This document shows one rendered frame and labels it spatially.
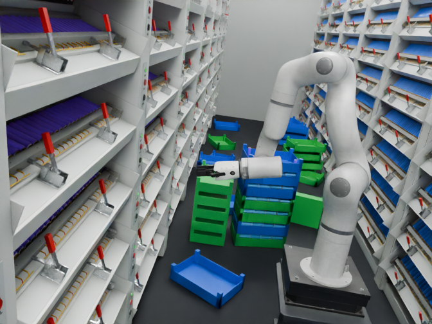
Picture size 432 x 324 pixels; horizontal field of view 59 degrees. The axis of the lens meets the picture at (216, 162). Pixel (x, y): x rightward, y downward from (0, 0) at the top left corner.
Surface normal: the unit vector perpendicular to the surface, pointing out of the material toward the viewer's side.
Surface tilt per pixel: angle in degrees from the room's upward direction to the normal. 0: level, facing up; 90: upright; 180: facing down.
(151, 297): 0
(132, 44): 90
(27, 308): 20
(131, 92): 90
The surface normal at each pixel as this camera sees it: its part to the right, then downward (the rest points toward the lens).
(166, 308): 0.13, -0.93
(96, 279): 0.45, -0.83
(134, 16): -0.07, 0.32
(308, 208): -0.31, 0.29
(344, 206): -0.36, 0.75
